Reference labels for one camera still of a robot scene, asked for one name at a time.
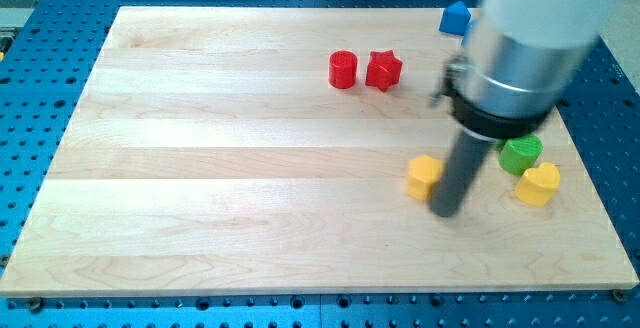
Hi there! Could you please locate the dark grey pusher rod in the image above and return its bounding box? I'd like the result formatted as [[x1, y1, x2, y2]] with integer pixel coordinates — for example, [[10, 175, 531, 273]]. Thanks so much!
[[430, 128, 495, 217]]

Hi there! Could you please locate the yellow hexagon block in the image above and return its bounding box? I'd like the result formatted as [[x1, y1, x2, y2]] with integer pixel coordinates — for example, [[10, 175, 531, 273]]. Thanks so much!
[[405, 155, 444, 201]]

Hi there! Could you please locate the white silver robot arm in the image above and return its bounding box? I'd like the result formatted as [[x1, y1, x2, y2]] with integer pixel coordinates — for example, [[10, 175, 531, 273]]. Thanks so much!
[[429, 0, 624, 217]]

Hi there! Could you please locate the red star block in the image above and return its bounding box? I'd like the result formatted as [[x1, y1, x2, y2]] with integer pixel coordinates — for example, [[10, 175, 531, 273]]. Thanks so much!
[[365, 50, 403, 92]]

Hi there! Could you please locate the green cylinder block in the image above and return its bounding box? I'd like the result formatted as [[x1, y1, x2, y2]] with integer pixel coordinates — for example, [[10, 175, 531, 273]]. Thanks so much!
[[496, 134, 543, 175]]

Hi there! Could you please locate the yellow heart block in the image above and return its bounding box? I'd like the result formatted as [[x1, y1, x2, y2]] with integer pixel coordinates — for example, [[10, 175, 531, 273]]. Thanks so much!
[[514, 162, 561, 207]]

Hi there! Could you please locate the blue pentagon block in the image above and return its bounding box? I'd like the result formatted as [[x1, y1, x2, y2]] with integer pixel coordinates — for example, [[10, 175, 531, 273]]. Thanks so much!
[[439, 1, 472, 36]]

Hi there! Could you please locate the red cylinder block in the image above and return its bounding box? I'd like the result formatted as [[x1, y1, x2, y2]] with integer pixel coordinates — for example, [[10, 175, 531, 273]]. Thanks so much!
[[328, 50, 358, 89]]

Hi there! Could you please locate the light wooden board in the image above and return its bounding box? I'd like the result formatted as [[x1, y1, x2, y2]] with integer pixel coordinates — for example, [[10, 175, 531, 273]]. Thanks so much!
[[1, 7, 638, 297]]

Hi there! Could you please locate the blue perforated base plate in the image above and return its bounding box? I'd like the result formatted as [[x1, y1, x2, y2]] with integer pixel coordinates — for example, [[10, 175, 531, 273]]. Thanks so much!
[[1, 0, 639, 327]]

